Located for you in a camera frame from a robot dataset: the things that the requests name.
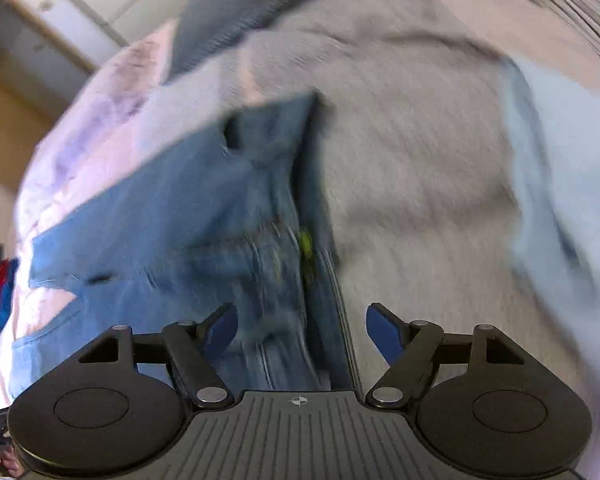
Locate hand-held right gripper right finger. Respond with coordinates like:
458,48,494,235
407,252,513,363
365,302,528,409

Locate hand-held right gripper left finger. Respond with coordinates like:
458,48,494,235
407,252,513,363
75,302,239,409

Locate light blue denim jeans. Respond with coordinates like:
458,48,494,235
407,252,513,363
7,91,361,401

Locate person's left hand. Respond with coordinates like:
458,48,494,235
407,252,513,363
0,447,25,480

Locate blue white herringbone blanket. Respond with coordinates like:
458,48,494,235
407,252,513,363
230,0,600,480

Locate blue grey pillow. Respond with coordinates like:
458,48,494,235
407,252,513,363
172,0,361,78

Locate cream sliding wardrobe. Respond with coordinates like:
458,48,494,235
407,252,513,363
0,0,201,78

